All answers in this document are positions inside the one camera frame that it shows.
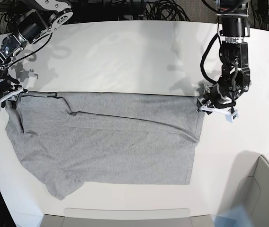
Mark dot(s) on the grey T-shirt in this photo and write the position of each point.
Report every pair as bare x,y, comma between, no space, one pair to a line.
68,139

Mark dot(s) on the grey plastic bin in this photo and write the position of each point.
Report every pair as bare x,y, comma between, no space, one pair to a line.
251,202
73,217

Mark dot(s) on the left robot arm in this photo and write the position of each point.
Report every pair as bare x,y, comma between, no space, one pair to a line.
233,25

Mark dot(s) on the grey plastic bin bottom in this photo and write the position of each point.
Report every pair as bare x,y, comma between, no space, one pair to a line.
73,217

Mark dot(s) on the grey plastic bin right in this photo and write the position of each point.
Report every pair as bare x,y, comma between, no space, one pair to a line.
251,202

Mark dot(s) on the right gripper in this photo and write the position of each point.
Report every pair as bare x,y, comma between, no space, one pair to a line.
10,88

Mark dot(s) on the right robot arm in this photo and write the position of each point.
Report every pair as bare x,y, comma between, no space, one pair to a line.
43,18

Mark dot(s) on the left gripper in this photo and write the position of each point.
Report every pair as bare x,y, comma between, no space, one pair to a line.
212,101

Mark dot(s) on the blue translucent object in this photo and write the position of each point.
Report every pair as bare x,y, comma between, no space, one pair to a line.
231,216

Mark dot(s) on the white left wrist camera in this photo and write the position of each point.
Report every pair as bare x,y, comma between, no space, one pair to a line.
231,115

